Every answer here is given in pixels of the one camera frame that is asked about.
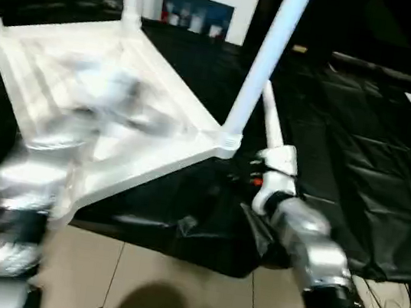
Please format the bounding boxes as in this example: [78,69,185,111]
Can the black plastic mat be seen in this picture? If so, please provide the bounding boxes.
[0,0,411,306]

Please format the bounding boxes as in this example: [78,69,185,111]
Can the dark cabinet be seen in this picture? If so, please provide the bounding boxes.
[245,0,411,83]

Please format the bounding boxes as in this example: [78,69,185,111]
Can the red item in cabinet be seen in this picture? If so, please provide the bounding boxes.
[159,2,171,24]

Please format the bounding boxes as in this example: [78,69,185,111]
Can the white plastic table top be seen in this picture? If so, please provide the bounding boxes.
[0,1,257,251]

